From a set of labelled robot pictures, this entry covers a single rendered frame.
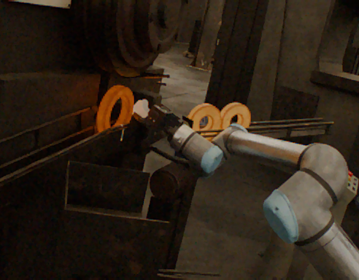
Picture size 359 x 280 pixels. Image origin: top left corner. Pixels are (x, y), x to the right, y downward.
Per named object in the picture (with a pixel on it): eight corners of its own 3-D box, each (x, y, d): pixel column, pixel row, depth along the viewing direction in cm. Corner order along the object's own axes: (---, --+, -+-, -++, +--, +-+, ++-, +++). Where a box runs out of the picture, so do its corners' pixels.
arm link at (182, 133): (185, 150, 163) (174, 155, 155) (174, 142, 165) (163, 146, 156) (198, 129, 160) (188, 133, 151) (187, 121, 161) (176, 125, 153)
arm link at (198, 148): (208, 178, 157) (209, 170, 148) (179, 157, 161) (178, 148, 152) (224, 157, 159) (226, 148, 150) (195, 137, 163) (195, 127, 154)
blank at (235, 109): (219, 102, 189) (224, 104, 186) (249, 101, 196) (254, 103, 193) (214, 138, 194) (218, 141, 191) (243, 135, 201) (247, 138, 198)
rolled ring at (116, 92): (139, 85, 160) (130, 82, 161) (110, 88, 144) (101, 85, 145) (128, 135, 164) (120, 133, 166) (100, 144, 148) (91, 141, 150)
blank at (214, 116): (187, 103, 182) (192, 106, 180) (219, 102, 189) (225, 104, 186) (182, 140, 187) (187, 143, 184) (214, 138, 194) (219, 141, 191)
